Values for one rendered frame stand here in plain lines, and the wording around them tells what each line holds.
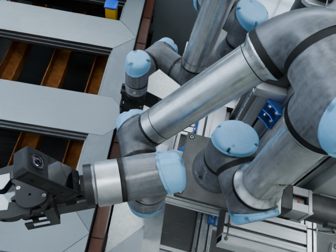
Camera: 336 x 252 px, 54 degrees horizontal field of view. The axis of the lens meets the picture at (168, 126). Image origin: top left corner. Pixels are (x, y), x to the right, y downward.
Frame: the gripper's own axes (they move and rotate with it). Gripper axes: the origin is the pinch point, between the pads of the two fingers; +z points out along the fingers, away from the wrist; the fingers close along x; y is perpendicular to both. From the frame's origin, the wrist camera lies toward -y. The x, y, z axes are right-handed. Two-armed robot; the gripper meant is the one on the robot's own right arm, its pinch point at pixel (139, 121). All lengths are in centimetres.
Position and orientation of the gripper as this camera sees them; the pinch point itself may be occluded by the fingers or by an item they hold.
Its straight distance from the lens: 128.4
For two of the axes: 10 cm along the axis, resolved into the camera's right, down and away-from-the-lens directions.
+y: -9.9, -1.6, -0.4
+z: -1.2, 5.1, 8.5
